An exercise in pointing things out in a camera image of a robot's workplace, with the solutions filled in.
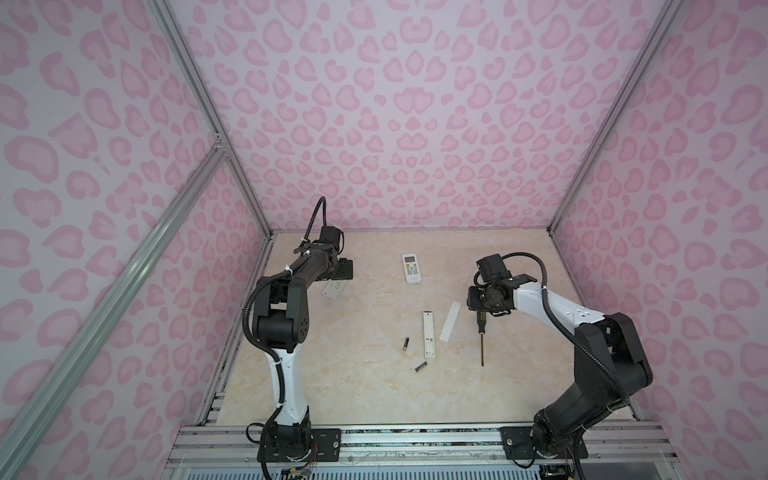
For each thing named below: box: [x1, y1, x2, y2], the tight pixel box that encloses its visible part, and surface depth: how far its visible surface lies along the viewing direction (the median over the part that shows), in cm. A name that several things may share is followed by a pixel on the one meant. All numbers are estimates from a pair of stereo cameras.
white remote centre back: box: [401, 252, 422, 284], surface depth 109 cm
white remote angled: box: [321, 279, 345, 300], surface depth 105 cm
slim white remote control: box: [423, 310, 436, 358], surface depth 92 cm
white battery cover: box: [439, 300, 461, 343], surface depth 97 cm
